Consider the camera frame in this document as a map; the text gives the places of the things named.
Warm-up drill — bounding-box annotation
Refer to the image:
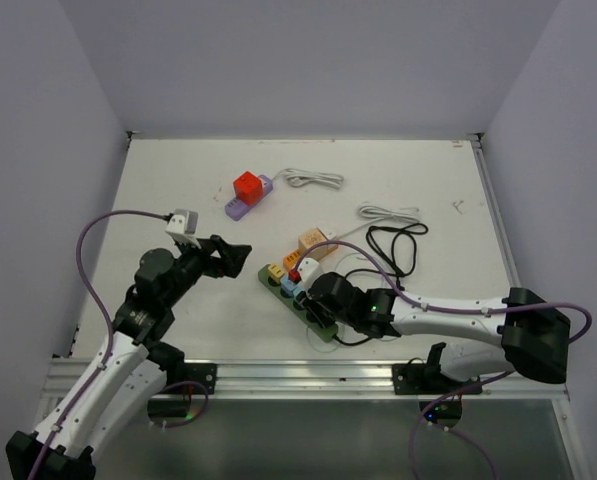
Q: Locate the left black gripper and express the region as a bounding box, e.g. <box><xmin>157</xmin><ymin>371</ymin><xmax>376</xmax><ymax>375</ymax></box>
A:
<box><xmin>163</xmin><ymin>232</ymin><xmax>250</xmax><ymax>307</ymax></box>

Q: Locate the green power strip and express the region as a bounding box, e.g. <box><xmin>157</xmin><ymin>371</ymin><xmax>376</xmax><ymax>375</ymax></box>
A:
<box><xmin>258</xmin><ymin>264</ymin><xmax>338</xmax><ymax>343</ymax></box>

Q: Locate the light blue usb charger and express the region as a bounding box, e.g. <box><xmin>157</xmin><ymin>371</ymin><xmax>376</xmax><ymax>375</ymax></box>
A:
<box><xmin>280</xmin><ymin>277</ymin><xmax>302</xmax><ymax>298</ymax></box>

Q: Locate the yellow usb charger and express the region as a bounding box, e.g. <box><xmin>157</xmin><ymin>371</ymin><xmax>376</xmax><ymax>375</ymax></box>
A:
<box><xmin>267</xmin><ymin>263</ymin><xmax>286</xmax><ymax>282</ymax></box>

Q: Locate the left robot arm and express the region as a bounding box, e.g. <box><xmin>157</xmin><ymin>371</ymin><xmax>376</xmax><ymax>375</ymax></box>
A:
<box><xmin>5</xmin><ymin>235</ymin><xmax>252</xmax><ymax>479</ymax></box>

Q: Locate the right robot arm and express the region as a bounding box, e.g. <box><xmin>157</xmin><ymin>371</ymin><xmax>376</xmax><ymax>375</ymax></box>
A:
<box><xmin>298</xmin><ymin>272</ymin><xmax>570</xmax><ymax>393</ymax></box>

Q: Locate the beige cube socket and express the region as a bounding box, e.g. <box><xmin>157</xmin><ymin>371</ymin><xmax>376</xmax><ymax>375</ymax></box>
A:
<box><xmin>298</xmin><ymin>227</ymin><xmax>338</xmax><ymax>261</ymax></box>

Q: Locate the red cube socket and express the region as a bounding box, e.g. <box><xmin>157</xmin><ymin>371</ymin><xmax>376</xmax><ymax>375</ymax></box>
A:
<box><xmin>233</xmin><ymin>171</ymin><xmax>264</xmax><ymax>206</ymax></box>

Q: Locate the purple usb hub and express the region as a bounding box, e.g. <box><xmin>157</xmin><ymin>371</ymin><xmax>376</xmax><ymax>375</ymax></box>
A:
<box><xmin>224</xmin><ymin>171</ymin><xmax>274</xmax><ymax>221</ymax></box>

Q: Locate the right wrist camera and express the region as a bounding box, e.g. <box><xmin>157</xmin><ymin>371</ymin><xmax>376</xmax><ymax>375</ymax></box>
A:
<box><xmin>288</xmin><ymin>257</ymin><xmax>324</xmax><ymax>290</ymax></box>

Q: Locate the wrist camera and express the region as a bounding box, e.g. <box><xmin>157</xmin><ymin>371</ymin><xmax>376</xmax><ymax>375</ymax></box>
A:
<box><xmin>288</xmin><ymin>257</ymin><xmax>324</xmax><ymax>290</ymax></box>
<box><xmin>166</xmin><ymin>209</ymin><xmax>200</xmax><ymax>247</ymax></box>

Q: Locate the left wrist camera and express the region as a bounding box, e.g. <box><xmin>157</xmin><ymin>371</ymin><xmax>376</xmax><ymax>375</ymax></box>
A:
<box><xmin>166</xmin><ymin>209</ymin><xmax>200</xmax><ymax>247</ymax></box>

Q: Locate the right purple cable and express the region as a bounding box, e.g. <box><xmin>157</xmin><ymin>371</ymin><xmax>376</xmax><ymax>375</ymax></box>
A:
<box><xmin>297</xmin><ymin>240</ymin><xmax>593</xmax><ymax>480</ymax></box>

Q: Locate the purple cable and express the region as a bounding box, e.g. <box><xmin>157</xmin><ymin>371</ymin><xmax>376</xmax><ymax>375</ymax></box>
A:
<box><xmin>297</xmin><ymin>240</ymin><xmax>593</xmax><ymax>480</ymax></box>
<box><xmin>25</xmin><ymin>209</ymin><xmax>212</xmax><ymax>480</ymax></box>

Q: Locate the black power cord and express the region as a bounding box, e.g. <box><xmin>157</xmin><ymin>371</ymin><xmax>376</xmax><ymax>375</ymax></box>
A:
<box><xmin>333</xmin><ymin>222</ymin><xmax>429</xmax><ymax>347</ymax></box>

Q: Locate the white coiled cord far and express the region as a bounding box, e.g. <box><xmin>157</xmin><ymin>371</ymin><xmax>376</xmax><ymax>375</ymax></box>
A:
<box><xmin>271</xmin><ymin>168</ymin><xmax>346</xmax><ymax>192</ymax></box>

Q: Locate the white coiled cord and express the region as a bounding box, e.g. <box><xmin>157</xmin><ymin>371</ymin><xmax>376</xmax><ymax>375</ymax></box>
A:
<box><xmin>271</xmin><ymin>168</ymin><xmax>346</xmax><ymax>192</ymax></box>
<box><xmin>337</xmin><ymin>202</ymin><xmax>423</xmax><ymax>240</ymax></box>

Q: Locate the aluminium front rail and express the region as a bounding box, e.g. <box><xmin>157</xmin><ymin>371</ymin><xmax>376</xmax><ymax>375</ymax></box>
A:
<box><xmin>41</xmin><ymin>358</ymin><xmax>569</xmax><ymax>401</ymax></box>

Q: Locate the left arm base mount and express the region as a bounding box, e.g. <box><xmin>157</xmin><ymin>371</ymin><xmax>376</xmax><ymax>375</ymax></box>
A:
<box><xmin>161</xmin><ymin>362</ymin><xmax>218</xmax><ymax>395</ymax></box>

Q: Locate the white coiled cord near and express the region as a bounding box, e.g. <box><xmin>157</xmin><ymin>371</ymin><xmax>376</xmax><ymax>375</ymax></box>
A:
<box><xmin>337</xmin><ymin>202</ymin><xmax>423</xmax><ymax>240</ymax></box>

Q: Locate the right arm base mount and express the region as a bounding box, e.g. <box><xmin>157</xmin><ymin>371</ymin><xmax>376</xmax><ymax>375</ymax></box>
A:
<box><xmin>391</xmin><ymin>342</ymin><xmax>483</xmax><ymax>395</ymax></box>

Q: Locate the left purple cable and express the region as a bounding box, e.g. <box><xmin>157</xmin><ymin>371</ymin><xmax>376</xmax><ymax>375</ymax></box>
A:
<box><xmin>25</xmin><ymin>209</ymin><xmax>212</xmax><ymax>480</ymax></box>

